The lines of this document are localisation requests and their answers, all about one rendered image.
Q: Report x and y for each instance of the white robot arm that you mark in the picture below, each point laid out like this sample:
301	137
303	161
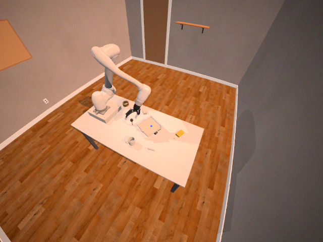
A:
107	56

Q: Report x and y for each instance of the grey mug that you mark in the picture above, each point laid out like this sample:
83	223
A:
131	141

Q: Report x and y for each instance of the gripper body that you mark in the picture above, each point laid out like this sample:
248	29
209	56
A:
136	107

